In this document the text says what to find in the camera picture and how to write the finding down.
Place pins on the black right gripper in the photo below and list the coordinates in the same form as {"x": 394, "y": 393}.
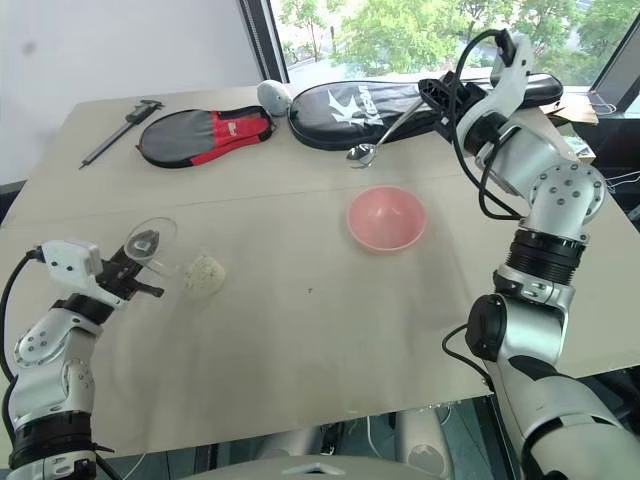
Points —
{"x": 467, "y": 97}

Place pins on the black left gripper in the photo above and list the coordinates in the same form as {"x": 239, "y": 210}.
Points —
{"x": 116, "y": 274}

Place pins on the silver metal spoon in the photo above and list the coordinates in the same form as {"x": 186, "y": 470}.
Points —
{"x": 385, "y": 132}

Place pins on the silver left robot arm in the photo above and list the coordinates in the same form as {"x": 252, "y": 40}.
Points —
{"x": 47, "y": 350}

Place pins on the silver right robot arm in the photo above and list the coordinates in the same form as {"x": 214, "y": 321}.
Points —
{"x": 540, "y": 280}

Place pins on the pink bowl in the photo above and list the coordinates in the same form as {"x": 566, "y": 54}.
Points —
{"x": 386, "y": 220}

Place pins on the black racket bag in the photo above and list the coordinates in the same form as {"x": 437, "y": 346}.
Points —
{"x": 370, "y": 110}

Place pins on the brown cardboard box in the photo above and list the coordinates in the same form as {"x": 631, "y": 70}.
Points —
{"x": 575, "y": 109}

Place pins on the black vernier caliper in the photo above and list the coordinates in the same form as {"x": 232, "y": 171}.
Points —
{"x": 117, "y": 131}

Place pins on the red and black paddle case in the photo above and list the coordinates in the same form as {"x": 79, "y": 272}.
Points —
{"x": 205, "y": 135}

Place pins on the grey plush ball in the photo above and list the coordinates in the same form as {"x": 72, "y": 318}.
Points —
{"x": 272, "y": 97}

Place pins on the open laptop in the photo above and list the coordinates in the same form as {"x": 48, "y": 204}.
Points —
{"x": 617, "y": 70}

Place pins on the grey rounded robot torso shell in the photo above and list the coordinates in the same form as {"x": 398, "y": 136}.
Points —
{"x": 295, "y": 465}

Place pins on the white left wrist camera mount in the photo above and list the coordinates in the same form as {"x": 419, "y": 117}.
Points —
{"x": 67, "y": 264}

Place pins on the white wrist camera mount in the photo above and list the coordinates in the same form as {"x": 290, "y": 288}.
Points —
{"x": 512, "y": 70}
{"x": 67, "y": 264}

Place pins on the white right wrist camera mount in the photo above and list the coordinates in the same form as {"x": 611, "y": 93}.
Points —
{"x": 512, "y": 70}

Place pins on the black window frame post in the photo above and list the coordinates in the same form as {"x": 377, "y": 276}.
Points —
{"x": 265, "y": 35}

